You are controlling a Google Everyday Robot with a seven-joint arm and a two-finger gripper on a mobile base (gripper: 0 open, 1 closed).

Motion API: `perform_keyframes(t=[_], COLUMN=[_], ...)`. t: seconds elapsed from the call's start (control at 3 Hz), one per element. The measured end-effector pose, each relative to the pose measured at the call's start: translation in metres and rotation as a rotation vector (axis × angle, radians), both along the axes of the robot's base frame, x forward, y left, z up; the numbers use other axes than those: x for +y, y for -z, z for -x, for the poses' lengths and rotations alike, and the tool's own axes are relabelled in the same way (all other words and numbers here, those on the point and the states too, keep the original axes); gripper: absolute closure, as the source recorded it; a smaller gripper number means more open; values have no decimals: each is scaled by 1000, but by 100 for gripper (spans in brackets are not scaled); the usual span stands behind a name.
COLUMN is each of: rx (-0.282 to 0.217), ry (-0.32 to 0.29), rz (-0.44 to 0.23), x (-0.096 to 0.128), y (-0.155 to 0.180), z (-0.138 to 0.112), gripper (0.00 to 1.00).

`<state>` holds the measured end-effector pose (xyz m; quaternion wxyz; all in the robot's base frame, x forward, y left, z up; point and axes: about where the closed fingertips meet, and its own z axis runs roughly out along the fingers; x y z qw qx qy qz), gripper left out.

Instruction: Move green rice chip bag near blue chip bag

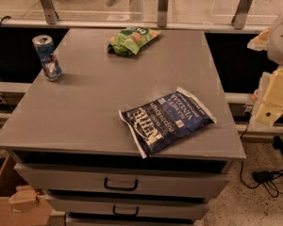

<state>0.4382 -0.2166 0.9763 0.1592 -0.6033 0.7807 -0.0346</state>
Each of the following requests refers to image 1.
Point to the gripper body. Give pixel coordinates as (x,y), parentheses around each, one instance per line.
(281,41)

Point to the green rice chip bag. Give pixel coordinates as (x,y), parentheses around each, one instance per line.
(129,41)

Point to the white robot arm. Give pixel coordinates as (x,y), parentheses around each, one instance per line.
(270,39)

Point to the blue Kettle chip bag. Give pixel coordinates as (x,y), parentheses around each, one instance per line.
(157,125)

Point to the grey drawer cabinet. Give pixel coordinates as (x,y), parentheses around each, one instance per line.
(67,136)

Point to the blue soda can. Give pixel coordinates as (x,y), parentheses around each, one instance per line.
(44,47)

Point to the cardboard box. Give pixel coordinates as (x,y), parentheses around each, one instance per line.
(20,203)

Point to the black power adapter with cable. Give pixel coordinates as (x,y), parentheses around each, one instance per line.
(265,178)

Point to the top drawer black handle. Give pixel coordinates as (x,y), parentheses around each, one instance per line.
(120,186)

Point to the drawer black handle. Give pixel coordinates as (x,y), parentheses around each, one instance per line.
(125,211)
(120,186)

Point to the left metal railing bracket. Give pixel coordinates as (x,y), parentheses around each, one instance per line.
(49,12)

